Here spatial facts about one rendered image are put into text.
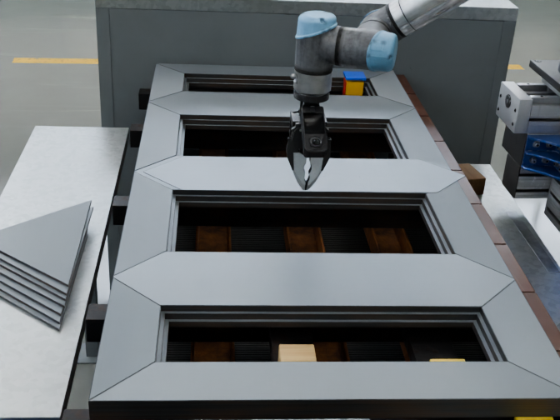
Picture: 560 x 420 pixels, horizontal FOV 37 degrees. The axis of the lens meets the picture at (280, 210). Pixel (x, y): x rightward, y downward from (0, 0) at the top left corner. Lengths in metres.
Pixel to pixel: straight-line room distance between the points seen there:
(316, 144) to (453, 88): 1.25
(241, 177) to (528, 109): 0.73
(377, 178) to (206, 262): 0.54
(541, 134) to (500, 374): 0.94
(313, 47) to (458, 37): 1.19
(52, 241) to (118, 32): 1.04
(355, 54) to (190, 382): 0.69
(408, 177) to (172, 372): 0.87
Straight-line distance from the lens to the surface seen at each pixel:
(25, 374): 1.50
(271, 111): 2.29
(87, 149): 2.30
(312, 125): 1.65
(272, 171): 1.94
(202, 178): 1.90
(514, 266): 1.73
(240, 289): 1.50
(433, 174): 2.00
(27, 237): 1.82
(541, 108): 2.17
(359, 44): 1.61
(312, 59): 1.63
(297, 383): 1.30
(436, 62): 2.77
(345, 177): 1.94
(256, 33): 2.66
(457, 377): 1.36
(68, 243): 1.78
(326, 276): 1.56
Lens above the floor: 1.67
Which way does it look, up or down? 28 degrees down
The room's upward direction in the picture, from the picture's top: 3 degrees clockwise
